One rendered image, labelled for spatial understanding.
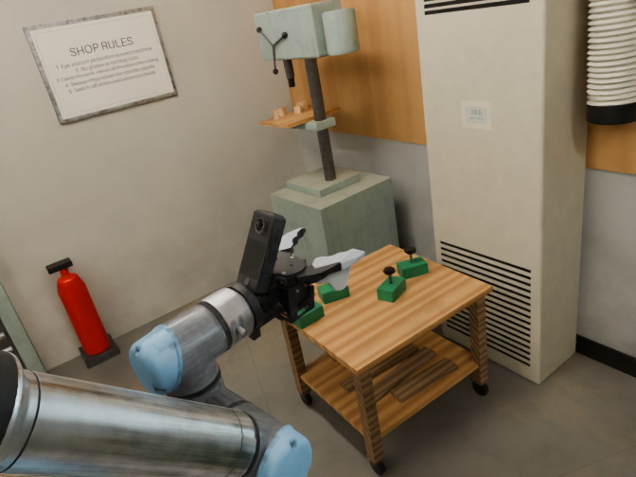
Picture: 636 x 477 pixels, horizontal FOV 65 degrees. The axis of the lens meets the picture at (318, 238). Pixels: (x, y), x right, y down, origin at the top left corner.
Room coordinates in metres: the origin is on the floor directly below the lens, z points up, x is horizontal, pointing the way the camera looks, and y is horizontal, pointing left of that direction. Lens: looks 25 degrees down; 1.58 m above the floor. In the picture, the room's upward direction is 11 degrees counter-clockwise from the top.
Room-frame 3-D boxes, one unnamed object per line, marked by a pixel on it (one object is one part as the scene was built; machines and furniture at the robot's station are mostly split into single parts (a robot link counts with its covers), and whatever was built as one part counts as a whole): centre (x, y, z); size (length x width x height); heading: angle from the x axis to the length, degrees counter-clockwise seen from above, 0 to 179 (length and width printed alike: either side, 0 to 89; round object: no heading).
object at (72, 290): (2.43, 1.34, 0.30); 0.19 x 0.18 x 0.60; 32
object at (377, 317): (1.66, -0.18, 0.32); 0.66 x 0.57 x 0.64; 120
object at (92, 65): (2.81, 0.90, 1.48); 0.64 x 0.02 x 0.46; 122
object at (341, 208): (2.50, -0.13, 0.79); 0.62 x 0.48 x 1.58; 34
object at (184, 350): (0.54, 0.20, 1.21); 0.11 x 0.08 x 0.09; 133
